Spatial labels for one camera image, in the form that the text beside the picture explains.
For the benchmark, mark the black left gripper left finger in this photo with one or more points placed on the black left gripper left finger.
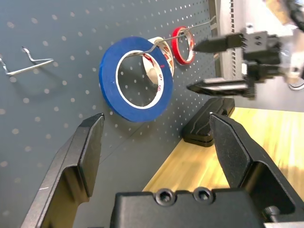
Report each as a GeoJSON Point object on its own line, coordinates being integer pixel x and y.
{"type": "Point", "coordinates": [71, 154]}

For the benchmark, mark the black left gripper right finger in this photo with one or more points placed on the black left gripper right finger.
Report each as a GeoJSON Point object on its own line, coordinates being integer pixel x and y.
{"type": "Point", "coordinates": [230, 147]}

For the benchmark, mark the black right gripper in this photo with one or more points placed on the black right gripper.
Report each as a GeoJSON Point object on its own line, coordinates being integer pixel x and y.
{"type": "Point", "coordinates": [261, 47]}

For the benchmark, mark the grey perforated pegboard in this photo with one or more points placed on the grey perforated pegboard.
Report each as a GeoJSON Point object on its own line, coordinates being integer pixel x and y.
{"type": "Point", "coordinates": [47, 142]}

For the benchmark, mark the black plastic case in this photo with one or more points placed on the black plastic case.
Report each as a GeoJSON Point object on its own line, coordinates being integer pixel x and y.
{"type": "Point", "coordinates": [202, 128]}

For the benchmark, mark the red tape roll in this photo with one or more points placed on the red tape roll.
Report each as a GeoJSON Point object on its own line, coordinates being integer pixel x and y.
{"type": "Point", "coordinates": [175, 51]}

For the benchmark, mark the white printed tape roll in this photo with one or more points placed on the white printed tape roll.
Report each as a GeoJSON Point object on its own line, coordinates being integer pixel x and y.
{"type": "Point", "coordinates": [150, 69]}

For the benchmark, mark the blue tape roll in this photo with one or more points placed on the blue tape roll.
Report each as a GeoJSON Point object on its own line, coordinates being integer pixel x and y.
{"type": "Point", "coordinates": [107, 78]}

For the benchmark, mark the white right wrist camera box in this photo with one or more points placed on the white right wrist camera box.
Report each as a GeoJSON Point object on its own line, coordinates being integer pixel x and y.
{"type": "Point", "coordinates": [294, 57]}

